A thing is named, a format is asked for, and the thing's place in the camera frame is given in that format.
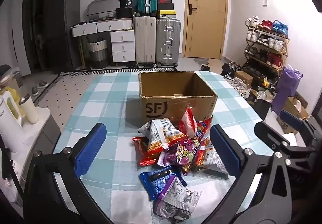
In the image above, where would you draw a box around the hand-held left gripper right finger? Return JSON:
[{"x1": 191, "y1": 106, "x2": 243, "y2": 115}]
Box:
[{"x1": 201, "y1": 125, "x2": 295, "y2": 224}]

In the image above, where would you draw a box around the white wardrobe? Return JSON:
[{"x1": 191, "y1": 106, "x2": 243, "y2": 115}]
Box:
[{"x1": 0, "y1": 0, "x2": 32, "y2": 76}]

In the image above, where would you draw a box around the open printed cardboard box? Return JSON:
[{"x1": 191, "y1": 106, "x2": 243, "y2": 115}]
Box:
[{"x1": 277, "y1": 96, "x2": 310, "y2": 134}]

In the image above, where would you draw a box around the grey appliance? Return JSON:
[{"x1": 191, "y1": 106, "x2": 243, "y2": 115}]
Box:
[{"x1": 0, "y1": 64, "x2": 22, "y2": 89}]

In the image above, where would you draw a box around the silver suitcase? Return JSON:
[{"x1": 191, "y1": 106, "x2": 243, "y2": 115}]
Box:
[{"x1": 155, "y1": 18, "x2": 181, "y2": 67}]

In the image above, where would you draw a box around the yellow plastic item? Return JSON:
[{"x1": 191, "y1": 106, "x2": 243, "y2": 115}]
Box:
[{"x1": 9, "y1": 88, "x2": 24, "y2": 114}]

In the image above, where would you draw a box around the blue cookie packet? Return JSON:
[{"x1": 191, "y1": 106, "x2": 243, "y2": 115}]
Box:
[{"x1": 139, "y1": 166, "x2": 188, "y2": 201}]

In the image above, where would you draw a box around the scattered sneakers pile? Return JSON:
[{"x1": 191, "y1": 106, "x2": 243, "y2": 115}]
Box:
[{"x1": 200, "y1": 62, "x2": 254, "y2": 99}]

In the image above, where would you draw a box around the black shopping bag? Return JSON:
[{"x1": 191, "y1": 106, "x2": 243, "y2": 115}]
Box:
[{"x1": 253, "y1": 97, "x2": 272, "y2": 120}]

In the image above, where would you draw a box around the red cookie packet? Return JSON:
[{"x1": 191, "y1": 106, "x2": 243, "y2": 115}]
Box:
[{"x1": 132, "y1": 136, "x2": 161, "y2": 168}]

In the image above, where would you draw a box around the red cone crisps packet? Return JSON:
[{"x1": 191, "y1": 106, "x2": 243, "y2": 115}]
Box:
[{"x1": 194, "y1": 117, "x2": 214, "y2": 146}]

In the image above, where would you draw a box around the yellow black shoebox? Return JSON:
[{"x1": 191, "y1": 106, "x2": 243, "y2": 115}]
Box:
[{"x1": 157, "y1": 10, "x2": 176, "y2": 19}]

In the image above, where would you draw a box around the woven laundry basket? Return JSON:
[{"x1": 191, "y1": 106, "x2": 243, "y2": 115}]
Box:
[{"x1": 87, "y1": 37, "x2": 108, "y2": 69}]

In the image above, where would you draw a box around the wooden shoe rack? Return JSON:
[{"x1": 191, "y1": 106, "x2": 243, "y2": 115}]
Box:
[{"x1": 243, "y1": 16, "x2": 290, "y2": 89}]

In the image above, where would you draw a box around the cream dotted rug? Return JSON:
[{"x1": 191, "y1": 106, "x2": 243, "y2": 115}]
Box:
[{"x1": 33, "y1": 71, "x2": 141, "y2": 111}]

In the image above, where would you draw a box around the teal checked tablecloth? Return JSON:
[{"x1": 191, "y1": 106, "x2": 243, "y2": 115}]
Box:
[{"x1": 52, "y1": 71, "x2": 277, "y2": 224}]

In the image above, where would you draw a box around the black storage box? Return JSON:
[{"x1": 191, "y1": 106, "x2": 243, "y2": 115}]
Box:
[{"x1": 116, "y1": 8, "x2": 134, "y2": 19}]

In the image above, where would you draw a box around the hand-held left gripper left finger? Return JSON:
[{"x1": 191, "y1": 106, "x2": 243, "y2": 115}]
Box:
[{"x1": 23, "y1": 123, "x2": 114, "y2": 224}]

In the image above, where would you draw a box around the wooden door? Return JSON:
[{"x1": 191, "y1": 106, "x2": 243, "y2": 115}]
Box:
[{"x1": 184, "y1": 0, "x2": 229, "y2": 60}]

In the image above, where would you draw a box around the beige suitcase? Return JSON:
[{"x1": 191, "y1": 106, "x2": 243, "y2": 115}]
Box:
[{"x1": 134, "y1": 16, "x2": 157, "y2": 68}]

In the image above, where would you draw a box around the purple bag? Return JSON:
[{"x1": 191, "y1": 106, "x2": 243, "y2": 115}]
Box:
[{"x1": 272, "y1": 64, "x2": 303, "y2": 116}]

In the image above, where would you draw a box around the white orange noodle snack packet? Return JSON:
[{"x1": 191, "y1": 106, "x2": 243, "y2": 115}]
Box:
[{"x1": 138, "y1": 118, "x2": 188, "y2": 155}]

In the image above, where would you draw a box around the cream tumbler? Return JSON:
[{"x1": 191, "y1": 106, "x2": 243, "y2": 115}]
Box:
[{"x1": 19, "y1": 95, "x2": 40, "y2": 124}]

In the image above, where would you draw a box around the assorted shoes group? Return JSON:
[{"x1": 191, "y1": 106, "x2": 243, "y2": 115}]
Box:
[{"x1": 244, "y1": 29, "x2": 286, "y2": 81}]

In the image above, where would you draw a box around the oval grey mirror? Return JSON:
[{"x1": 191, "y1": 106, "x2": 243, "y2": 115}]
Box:
[{"x1": 87, "y1": 0, "x2": 121, "y2": 17}]

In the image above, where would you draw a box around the red clear-window snack packet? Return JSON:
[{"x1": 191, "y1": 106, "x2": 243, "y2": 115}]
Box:
[{"x1": 177, "y1": 108, "x2": 197, "y2": 139}]

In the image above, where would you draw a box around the small brown cardboard box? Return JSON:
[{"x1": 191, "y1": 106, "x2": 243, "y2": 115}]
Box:
[{"x1": 235, "y1": 71, "x2": 254, "y2": 86}]

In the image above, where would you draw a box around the blue sneakers pair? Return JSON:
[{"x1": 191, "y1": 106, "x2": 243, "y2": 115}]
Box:
[{"x1": 272, "y1": 20, "x2": 289, "y2": 35}]

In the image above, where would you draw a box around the white sneakers pair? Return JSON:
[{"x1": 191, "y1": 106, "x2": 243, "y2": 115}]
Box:
[{"x1": 245, "y1": 16, "x2": 260, "y2": 28}]

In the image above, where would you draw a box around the white dresser with drawers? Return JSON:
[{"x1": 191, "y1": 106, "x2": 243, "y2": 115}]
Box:
[{"x1": 71, "y1": 18, "x2": 136, "y2": 67}]

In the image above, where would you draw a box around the purple candy packet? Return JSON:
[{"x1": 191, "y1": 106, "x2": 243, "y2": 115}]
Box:
[{"x1": 157, "y1": 139, "x2": 202, "y2": 177}]

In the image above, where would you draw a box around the grey white side cabinet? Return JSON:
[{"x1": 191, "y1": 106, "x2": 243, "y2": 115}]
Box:
[{"x1": 0, "y1": 107, "x2": 62, "y2": 189}]

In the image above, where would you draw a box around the white electric kettle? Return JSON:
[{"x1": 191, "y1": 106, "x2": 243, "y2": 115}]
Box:
[{"x1": 0, "y1": 91, "x2": 26, "y2": 151}]

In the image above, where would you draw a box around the purple white snack packet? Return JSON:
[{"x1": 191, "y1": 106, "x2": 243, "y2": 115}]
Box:
[{"x1": 153, "y1": 176, "x2": 203, "y2": 224}]

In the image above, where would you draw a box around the dark grey refrigerator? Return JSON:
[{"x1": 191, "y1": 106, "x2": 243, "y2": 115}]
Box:
[{"x1": 43, "y1": 0, "x2": 81, "y2": 74}]

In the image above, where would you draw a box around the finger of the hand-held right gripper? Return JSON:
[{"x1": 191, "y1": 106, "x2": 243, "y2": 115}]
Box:
[
  {"x1": 254, "y1": 121, "x2": 322, "y2": 161},
  {"x1": 280, "y1": 110, "x2": 322, "y2": 148}
]

